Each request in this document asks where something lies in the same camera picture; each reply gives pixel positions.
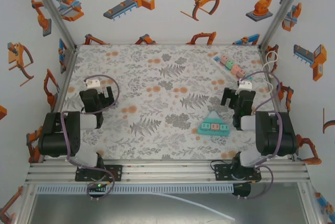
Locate teal triangular socket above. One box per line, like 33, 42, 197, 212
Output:
197, 110, 231, 137

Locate white power strip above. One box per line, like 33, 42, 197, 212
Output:
210, 52, 259, 93

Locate white power strip cable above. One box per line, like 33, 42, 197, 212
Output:
262, 50, 278, 94

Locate floral table mat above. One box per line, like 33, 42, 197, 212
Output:
49, 43, 291, 161

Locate circuit board with green light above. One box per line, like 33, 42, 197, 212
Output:
87, 181, 108, 193

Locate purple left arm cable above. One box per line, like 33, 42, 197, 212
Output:
60, 74, 121, 201

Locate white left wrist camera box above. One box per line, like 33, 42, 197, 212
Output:
85, 78, 102, 91

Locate aluminium side rail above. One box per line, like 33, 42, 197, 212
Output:
258, 45, 297, 161
43, 46, 81, 162

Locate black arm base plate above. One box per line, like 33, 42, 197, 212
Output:
75, 164, 124, 182
214, 163, 262, 182

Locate aluminium frame rails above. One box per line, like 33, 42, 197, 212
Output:
25, 160, 311, 185

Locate aluminium frame post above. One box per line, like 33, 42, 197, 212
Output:
26, 0, 79, 51
258, 0, 311, 51

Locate white slotted cable duct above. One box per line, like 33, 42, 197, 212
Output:
36, 184, 234, 194

